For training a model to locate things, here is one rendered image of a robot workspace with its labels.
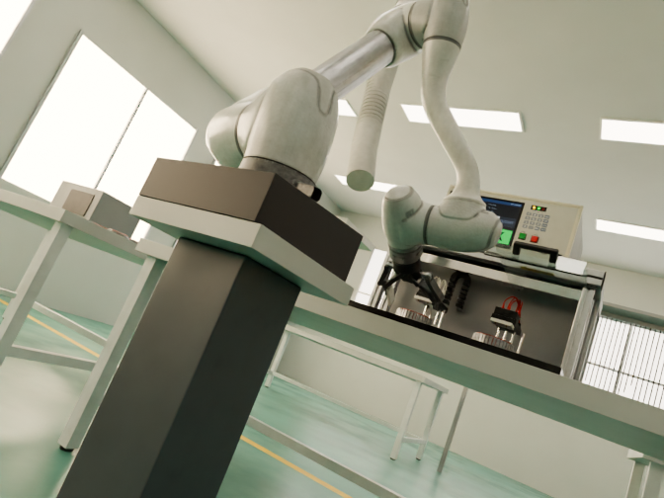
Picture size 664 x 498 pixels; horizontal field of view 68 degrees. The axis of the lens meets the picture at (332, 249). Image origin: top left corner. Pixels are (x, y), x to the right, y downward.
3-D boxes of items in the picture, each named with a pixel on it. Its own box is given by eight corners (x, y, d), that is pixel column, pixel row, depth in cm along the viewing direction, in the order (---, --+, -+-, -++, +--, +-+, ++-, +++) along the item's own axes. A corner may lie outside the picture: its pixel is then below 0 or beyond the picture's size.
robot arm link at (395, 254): (412, 253, 126) (414, 271, 129) (427, 232, 131) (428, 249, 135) (380, 245, 130) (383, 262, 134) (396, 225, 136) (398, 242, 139)
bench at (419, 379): (396, 462, 416) (425, 376, 431) (219, 374, 525) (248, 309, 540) (425, 461, 491) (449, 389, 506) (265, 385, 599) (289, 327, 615)
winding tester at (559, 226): (565, 266, 149) (583, 206, 153) (431, 236, 172) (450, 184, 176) (569, 300, 182) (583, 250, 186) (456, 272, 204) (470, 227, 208)
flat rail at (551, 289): (585, 301, 140) (588, 291, 141) (391, 253, 172) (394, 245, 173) (585, 302, 141) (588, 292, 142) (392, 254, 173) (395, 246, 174)
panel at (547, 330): (571, 392, 147) (597, 299, 153) (377, 326, 181) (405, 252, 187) (571, 393, 148) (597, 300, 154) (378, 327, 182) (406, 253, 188)
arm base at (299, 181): (277, 182, 82) (288, 152, 83) (207, 179, 98) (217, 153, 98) (345, 222, 94) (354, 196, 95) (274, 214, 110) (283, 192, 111)
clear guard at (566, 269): (581, 276, 120) (587, 253, 121) (483, 254, 132) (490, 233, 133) (581, 309, 147) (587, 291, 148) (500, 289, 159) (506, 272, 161)
